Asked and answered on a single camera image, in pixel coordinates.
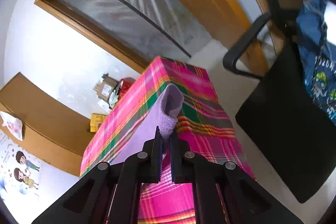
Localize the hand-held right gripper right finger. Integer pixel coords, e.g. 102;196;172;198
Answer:
170;133;302;224

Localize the red container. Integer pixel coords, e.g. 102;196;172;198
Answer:
118;77;137;97

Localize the clear plastic door curtain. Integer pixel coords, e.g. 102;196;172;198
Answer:
56;0;210;56

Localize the wooden wardrobe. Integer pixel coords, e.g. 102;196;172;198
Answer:
0;72;108;177

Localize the pink plaid blanket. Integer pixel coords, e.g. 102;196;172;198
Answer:
80;55;256;224

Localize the white crumpled cloth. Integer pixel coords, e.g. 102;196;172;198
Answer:
324;1;336;43

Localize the wooden door frame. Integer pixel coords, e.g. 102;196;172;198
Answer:
34;0;150;75

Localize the blue denim bag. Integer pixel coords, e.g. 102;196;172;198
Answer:
296;0;336;126

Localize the black mesh office chair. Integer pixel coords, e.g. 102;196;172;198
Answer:
223;0;336;203

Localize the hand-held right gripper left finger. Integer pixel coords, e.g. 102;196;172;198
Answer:
31;126;161;224

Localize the white red printed plastic bag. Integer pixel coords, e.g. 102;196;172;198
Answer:
0;111;24;141

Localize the brown cardboard box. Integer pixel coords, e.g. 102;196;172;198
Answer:
92;73;121;109

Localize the purple fleece garment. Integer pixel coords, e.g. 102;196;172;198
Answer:
110;83;184;180

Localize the cartoon wall sticker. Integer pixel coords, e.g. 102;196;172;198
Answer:
0;130;41;201

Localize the yellow printed bag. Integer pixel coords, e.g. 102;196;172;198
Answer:
90;113;108;132

